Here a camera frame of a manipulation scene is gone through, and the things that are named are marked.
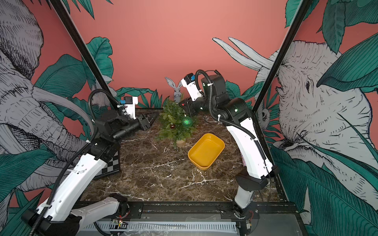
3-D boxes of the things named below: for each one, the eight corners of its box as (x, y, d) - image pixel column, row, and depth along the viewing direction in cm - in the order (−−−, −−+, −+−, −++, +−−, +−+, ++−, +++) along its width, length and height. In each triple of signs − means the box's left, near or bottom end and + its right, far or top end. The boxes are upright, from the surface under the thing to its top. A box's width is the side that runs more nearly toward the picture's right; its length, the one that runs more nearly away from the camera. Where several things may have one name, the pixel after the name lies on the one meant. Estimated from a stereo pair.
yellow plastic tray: (185, 160, 95) (184, 155, 90) (206, 135, 107) (207, 130, 102) (205, 175, 88) (206, 171, 83) (225, 147, 101) (227, 143, 96)
